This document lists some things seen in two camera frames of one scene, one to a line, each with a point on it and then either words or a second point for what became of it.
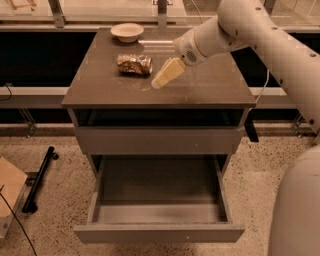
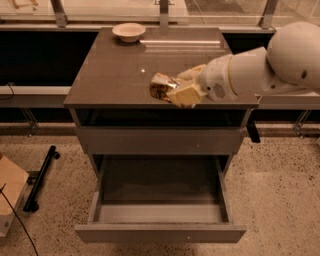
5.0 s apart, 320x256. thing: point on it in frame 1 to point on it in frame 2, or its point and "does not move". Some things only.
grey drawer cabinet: x=116 y=110 does not move
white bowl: x=127 y=32 does not move
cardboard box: x=12 y=184 does not move
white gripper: x=185 y=50 to x=215 y=79
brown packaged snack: x=134 y=63 to x=161 y=84
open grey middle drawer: x=160 y=199 does not move
